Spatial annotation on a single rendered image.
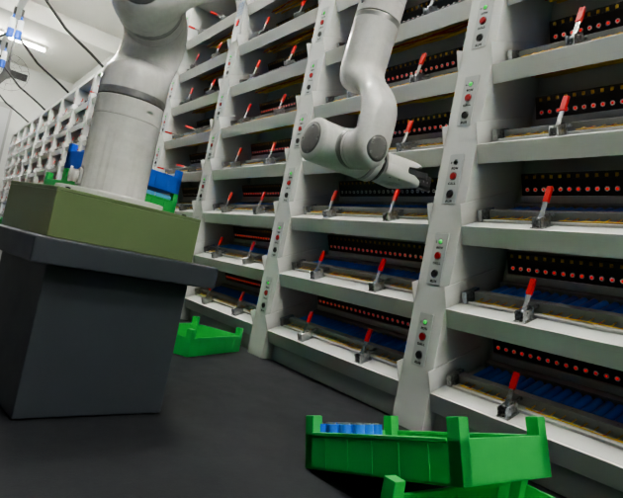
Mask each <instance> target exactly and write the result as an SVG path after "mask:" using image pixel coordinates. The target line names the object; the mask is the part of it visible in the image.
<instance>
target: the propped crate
mask: <svg viewBox="0 0 623 498"><path fill-rule="evenodd" d="M525 423H526V431H527V435H525V434H495V433H469V421H468V417H467V416H447V417H446V429H447V432H434V431H405V430H399V416H384V430H383V435H369V434H346V433H324V432H321V431H320V424H322V416H321V415H307V416H306V468H309V469H316V470H324V471H332V472H340V473H348V474H355V475H363V476H371V477H379V478H384V477H385V475H396V476H398V477H399V478H401V479H403V480H405V481H409V482H417V483H424V484H432V485H440V486H448V487H456V488H463V489H465V488H472V487H480V486H487V485H495V484H502V483H509V482H517V481H524V480H532V479H539V478H547V477H552V472H551V465H550V457H549V449H548V440H547V434H546V426H545V418H544V417H543V416H526V417H525Z"/></svg>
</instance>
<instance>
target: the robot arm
mask: <svg viewBox="0 0 623 498"><path fill-rule="evenodd" d="M111 1H112V5H113V8H114V10H115V12H116V14H117V16H118V18H119V19H120V21H121V23H122V25H123V27H124V36H123V40H122V43H121V45H120V48H119V50H118V51H117V53H116V54H115V55H114V57H113V58H112V59H111V60H110V61H108V62H107V64H106V65H105V67H104V69H103V72H102V75H101V79H100V84H99V88H98V93H97V97H96V102H95V106H94V111H93V115H92V120H91V124H90V128H89V132H88V137H87V141H86V146H85V151H84V155H83V160H82V164H81V167H80V168H78V169H74V168H73V166H70V168H69V171H68V175H67V181H69V182H70V181H73V182H75V185H77V186H74V185H69V184H63V183H55V186H60V187H64V188H65V186H66V187H70V188H71V189H73V190H77V191H81V192H85V193H89V194H93V195H98V196H102V197H106V198H110V199H114V200H119V201H123V202H127V203H131V204H135V205H140V206H144V207H148V208H155V209H160V210H162V209H163V207H162V206H159V205H156V204H153V203H149V202H145V196H146V191H147V187H148V182H149V178H150V173H151V168H152V164H153V159H154V155H155V150H156V145H157V141H158V137H159V133H160V128H161V123H162V119H163V114H164V110H165V105H166V100H167V96H168V91H169V88H170V85H171V82H172V80H173V78H174V76H175V74H176V72H177V70H178V68H179V66H180V64H181V61H182V59H183V56H184V52H185V49H186V44H187V36H188V24H187V18H186V13H185V12H187V11H188V10H190V9H192V8H194V7H196V6H199V5H202V4H206V3H210V2H215V1H225V0H111ZM406 1H407V0H360V1H359V4H358V8H357V11H356V14H355V18H354V21H353V25H352V28H351V32H350V35H349V39H348V42H347V46H346V48H345V52H344V55H343V59H342V62H341V66H340V75H339V76H340V81H341V84H342V86H343V87H344V88H345V89H346V90H348V91H350V92H352V93H355V94H358V95H361V99H362V106H361V112H360V117H359V121H358V124H357V126H356V128H348V127H344V126H341V125H338V124H334V123H332V122H330V121H328V120H325V119H323V118H316V119H313V120H312V121H311V122H309V123H308V125H307V126H306V128H305V129H304V131H303V134H302V136H301V140H300V152H301V155H302V157H303V158H304V159H305V160H307V161H309V162H312V163H314V164H317V165H320V166H322V167H325V168H328V169H331V170H333V171H336V172H339V173H341V174H344V175H347V176H350V177H352V178H355V179H358V180H360V181H363V182H368V181H372V182H374V183H376V184H379V185H381V186H383V187H386V188H389V189H412V188H415V189H417V190H420V191H421V192H429V189H430V184H431V178H430V177H427V175H428V174H426V173H423V172H420V171H417V170H419V169H422V167H421V166H420V165H419V164H417V163H415V162H413V161H410V160H408V159H405V158H402V157H399V156H396V155H394V154H391V153H388V151H389V148H390V145H391V142H392V138H393V135H394V131H395V127H396V122H397V116H398V108H397V102H396V99H395V96H394V94H393V92H392V90H391V89H390V87H389V86H388V84H387V83H386V80H385V73H386V69H387V66H388V63H389V59H390V56H391V53H392V50H393V46H394V43H395V40H396V37H397V33H398V30H399V27H400V24H401V18H402V14H403V11H404V7H405V4H406Z"/></svg>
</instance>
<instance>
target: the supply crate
mask: <svg viewBox="0 0 623 498"><path fill-rule="evenodd" d="M77 149H78V145H77V144H74V143H70V144H69V148H68V152H67V156H66V161H65V165H64V168H68V169H69V168H70V166H73V168H74V169H78V168H80V167H81V164H82V160H83V155H84V151H77ZM182 176H183V172H182V171H179V170H175V175H174V176H171V175H168V174H165V173H162V172H159V171H156V170H153V169H151V173H150V178H149V182H148V187H147V189H148V190H152V191H154V192H157V193H162V194H176V195H179V190H180V186H181V181H182Z"/></svg>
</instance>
